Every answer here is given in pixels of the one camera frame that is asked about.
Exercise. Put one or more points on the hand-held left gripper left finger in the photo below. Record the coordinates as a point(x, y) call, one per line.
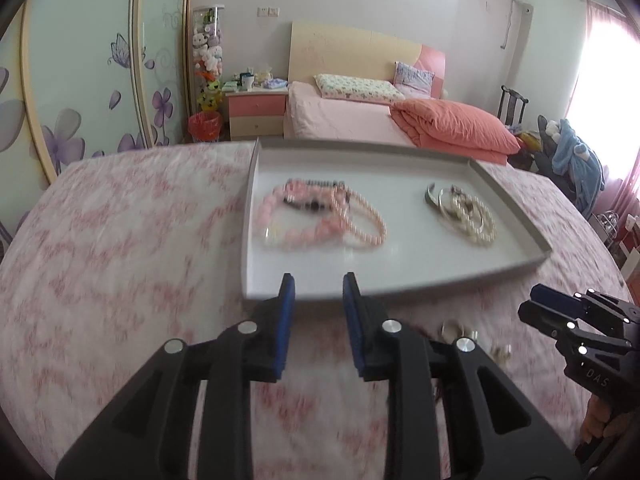
point(285, 330)

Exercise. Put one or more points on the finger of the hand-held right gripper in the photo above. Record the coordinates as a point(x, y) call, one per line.
point(555, 297)
point(542, 317)

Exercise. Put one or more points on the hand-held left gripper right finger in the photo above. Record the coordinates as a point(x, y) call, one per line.
point(352, 330)

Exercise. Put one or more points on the grey cardboard tray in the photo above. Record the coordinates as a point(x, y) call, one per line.
point(410, 255)

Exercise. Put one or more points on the thin silver bangle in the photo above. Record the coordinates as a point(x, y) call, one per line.
point(442, 205)

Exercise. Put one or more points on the person's right hand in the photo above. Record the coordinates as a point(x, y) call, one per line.
point(597, 417)

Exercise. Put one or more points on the blue plush garment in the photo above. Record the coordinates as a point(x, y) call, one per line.
point(575, 160)

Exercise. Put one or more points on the grey chair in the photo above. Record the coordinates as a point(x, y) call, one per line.
point(544, 152)

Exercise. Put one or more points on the dark wooden chair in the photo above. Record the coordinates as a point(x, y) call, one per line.
point(510, 105)

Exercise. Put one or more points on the salmon duvet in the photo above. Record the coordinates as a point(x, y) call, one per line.
point(450, 125)

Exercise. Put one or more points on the bed with beige headboard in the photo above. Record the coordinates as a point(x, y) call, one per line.
point(340, 120)

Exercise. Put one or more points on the red mesh waste basket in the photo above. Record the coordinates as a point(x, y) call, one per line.
point(205, 127)

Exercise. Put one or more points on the pink and beige nightstand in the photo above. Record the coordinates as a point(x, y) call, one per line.
point(255, 107)

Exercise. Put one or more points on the floral print pillow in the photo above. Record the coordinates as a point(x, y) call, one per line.
point(355, 89)

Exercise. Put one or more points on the white mug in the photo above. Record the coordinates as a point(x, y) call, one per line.
point(246, 81)

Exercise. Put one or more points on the purple print pillow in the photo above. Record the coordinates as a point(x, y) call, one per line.
point(412, 77)

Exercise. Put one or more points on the pink curtain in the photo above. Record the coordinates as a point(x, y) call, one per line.
point(602, 12)

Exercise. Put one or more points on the clear tube of plush toys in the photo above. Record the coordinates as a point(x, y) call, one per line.
point(207, 50)

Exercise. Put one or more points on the sliding door wardrobe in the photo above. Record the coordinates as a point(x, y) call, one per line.
point(85, 60)

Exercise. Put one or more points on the wall switch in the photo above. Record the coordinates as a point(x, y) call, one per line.
point(268, 10)

